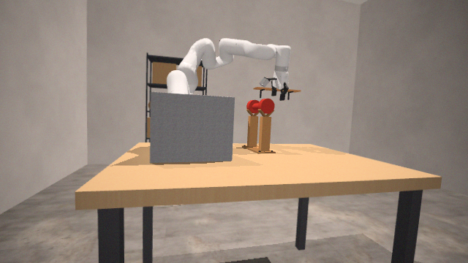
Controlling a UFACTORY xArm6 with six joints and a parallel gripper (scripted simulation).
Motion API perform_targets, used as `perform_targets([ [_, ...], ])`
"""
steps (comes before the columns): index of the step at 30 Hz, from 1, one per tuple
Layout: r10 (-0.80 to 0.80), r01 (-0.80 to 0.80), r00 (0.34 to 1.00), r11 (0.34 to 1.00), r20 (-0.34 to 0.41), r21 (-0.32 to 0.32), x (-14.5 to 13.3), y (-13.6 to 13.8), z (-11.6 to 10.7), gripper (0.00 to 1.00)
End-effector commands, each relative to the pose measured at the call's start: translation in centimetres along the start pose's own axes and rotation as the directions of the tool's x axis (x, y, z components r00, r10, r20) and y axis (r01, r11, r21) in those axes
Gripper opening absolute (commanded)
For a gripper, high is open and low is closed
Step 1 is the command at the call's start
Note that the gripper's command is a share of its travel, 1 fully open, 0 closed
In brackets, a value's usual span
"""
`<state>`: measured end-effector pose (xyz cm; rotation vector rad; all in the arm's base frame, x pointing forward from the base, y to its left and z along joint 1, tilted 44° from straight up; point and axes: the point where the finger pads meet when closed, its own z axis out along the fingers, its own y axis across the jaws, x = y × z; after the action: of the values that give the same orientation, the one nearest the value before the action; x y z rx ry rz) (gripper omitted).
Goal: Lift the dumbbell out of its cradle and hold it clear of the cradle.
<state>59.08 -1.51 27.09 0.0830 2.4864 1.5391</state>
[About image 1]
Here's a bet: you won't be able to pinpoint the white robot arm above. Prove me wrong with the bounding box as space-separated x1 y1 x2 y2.
167 39 291 94

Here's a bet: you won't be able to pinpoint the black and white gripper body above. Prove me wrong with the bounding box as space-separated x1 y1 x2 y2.
273 70 288 90

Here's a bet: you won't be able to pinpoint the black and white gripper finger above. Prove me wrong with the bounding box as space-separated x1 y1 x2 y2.
279 83 289 101
271 81 277 96

